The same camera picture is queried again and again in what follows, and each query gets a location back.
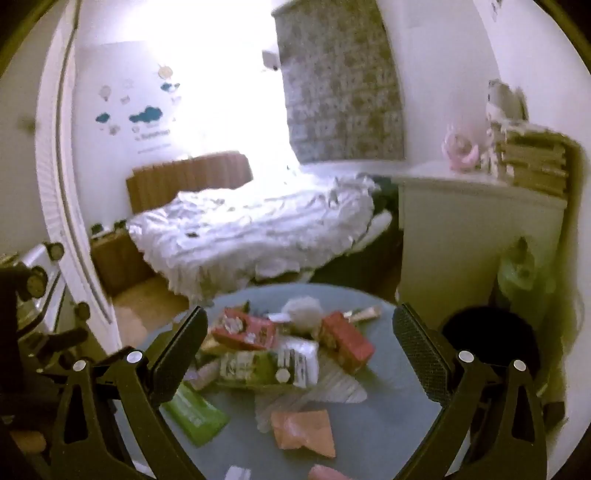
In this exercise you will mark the patterned curtain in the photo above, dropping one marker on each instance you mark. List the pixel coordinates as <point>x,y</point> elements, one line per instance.
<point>341,83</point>

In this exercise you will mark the pale pink packet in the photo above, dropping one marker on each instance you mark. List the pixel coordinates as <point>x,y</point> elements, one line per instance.
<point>203,376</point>

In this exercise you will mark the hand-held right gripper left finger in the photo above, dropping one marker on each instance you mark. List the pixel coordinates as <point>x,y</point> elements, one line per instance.
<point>184,353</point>

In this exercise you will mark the brown headboard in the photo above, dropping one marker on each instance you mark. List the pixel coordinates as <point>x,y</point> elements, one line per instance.
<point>184,180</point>

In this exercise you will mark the white cabinet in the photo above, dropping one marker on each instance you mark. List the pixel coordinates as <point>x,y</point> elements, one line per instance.
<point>461,240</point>

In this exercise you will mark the wall poster with blue clouds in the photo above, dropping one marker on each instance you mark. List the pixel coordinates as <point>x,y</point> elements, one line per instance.
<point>134,101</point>

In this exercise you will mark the red snack box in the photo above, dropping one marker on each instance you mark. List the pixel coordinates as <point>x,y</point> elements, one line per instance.
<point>242,330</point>

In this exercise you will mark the pink plush toy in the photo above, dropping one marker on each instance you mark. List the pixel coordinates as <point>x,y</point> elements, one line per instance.
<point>459,150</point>

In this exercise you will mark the wooden nightstand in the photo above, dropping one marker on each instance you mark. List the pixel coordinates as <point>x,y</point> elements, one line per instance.
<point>122,261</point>

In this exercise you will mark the white cosmetic tube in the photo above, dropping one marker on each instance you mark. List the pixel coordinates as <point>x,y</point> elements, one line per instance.
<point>362,314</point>

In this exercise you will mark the pink wrapper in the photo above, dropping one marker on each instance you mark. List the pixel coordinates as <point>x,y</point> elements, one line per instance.
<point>328,473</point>

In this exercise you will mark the red carton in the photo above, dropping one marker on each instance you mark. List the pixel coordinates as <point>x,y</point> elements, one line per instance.
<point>346,344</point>

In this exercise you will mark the green wrapper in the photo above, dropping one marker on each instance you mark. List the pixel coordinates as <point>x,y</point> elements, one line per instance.
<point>194,415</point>

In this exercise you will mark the small white wall device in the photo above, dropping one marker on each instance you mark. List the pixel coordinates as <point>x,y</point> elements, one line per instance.
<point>271,59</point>

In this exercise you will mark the orange packet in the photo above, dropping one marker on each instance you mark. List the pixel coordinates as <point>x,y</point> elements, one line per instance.
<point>302,431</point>

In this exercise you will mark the black trash bin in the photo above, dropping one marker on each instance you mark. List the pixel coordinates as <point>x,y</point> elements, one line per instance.
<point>489,337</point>

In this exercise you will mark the stack of books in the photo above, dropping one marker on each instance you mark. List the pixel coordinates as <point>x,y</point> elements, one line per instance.
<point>531,161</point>

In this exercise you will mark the white packet with black print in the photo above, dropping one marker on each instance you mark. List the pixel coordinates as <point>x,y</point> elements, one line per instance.
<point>301,364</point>

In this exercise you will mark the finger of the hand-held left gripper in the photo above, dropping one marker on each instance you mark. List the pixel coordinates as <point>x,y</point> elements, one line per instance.
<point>55,342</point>
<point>23,281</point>

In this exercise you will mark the bed with white duvet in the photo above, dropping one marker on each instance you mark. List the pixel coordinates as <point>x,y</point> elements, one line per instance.
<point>249,230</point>

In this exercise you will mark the small white paper piece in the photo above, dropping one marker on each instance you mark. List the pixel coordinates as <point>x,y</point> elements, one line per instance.
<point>238,473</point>

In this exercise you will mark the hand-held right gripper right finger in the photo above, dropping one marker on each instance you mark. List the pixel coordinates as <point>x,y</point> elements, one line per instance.
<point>420,353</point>

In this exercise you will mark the white door frame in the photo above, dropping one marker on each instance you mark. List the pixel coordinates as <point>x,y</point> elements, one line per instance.
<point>69,207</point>

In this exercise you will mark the green plastic bag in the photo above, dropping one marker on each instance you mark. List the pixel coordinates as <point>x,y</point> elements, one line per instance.
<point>521,272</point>

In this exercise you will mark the green and white packet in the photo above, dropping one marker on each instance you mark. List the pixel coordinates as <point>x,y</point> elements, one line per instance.
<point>249,368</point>

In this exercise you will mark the white plush toy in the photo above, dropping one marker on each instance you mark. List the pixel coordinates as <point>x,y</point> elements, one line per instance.
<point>505,99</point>

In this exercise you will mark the white ribbed paper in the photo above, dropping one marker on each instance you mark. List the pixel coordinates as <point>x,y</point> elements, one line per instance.
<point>334,385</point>

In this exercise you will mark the white fluffy ball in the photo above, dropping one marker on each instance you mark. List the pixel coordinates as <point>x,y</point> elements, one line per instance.
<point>302,314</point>

